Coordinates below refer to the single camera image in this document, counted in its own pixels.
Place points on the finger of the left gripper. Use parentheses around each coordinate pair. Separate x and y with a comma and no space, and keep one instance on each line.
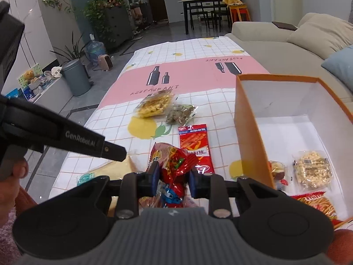
(113,152)

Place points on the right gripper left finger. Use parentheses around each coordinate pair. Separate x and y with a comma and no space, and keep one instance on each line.
(133,187)

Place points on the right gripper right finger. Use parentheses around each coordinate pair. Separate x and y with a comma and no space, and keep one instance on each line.
(213,188)

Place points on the packaged sliced bread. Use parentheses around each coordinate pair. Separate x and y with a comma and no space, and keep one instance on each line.
(115,170)

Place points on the large red snack bag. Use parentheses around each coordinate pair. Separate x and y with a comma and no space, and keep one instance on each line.
(174,165)

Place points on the red stick snack pack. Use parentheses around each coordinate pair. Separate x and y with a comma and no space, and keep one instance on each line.
(194,139)

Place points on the yellow waffle snack pack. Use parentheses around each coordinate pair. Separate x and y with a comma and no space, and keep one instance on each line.
(155,104)

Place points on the small cake snack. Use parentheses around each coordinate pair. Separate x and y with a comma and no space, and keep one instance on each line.
(279,171)

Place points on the brown nut bar pack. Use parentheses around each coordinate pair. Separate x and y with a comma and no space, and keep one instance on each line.
(180,114)

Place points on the puffed rice cake pack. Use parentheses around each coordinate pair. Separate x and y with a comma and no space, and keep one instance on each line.
(312,170)

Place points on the shrimp stick snack bag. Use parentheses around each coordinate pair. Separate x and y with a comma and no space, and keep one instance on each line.
(319,201)

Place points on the person left hand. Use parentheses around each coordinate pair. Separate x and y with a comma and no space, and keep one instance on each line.
(10,187)

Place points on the grey trash bin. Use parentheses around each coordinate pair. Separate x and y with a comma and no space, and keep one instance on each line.
(76,77)

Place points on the small pink heater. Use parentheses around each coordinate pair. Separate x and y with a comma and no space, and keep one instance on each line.
(105,62)

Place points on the spiky potted plant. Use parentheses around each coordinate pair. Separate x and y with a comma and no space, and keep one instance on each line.
(75,52)

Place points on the orange cardboard box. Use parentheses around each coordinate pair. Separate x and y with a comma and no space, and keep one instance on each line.
(278,115)

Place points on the blue water jug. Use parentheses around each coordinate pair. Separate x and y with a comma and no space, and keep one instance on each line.
(94,49)

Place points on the dark cabinet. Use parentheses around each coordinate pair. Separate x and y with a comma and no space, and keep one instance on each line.
(119,24)

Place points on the leafy green houseplant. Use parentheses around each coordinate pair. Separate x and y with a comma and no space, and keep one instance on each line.
(95,12)

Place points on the beige sofa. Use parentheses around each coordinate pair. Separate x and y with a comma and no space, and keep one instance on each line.
(268,45)

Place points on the dark dining table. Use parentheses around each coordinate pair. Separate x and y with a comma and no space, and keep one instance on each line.
(211,12)

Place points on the dark tablet on sofa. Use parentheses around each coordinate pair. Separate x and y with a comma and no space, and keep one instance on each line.
(285,26)

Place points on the orange stool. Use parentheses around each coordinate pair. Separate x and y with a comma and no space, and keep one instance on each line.
(239,13)

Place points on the light blue cushion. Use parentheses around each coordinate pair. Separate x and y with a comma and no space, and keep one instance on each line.
(340,64)

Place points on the beige sofa cushion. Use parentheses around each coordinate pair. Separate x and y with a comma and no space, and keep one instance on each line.
(322,34)

